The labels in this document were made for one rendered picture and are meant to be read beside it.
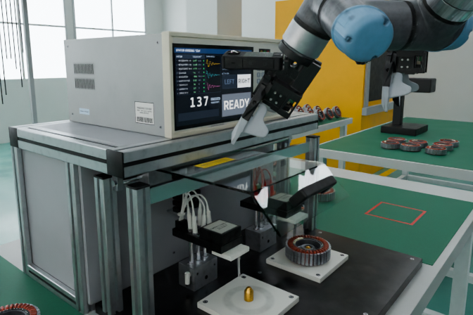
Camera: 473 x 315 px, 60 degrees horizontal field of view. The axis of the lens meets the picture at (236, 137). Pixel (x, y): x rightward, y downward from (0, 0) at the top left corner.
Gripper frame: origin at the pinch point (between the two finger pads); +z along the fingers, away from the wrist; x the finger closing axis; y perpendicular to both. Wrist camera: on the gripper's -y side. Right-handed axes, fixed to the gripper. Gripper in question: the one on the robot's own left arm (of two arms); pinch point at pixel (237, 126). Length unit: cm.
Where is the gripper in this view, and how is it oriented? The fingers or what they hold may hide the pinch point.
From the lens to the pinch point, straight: 83.7
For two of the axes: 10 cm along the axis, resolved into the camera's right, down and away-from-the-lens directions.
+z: -4.6, 7.4, 4.9
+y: 8.6, 5.2, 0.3
